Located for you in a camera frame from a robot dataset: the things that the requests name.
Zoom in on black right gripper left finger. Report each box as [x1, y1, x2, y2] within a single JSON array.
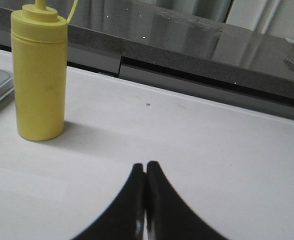
[[74, 163, 146, 240]]

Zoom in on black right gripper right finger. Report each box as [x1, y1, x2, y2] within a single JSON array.
[[145, 161, 226, 240]]

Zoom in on yellow squeeze bottle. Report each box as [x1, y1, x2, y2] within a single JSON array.
[[10, 0, 78, 141]]

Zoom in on grey stone countertop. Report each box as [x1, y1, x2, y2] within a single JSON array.
[[0, 2, 294, 121]]

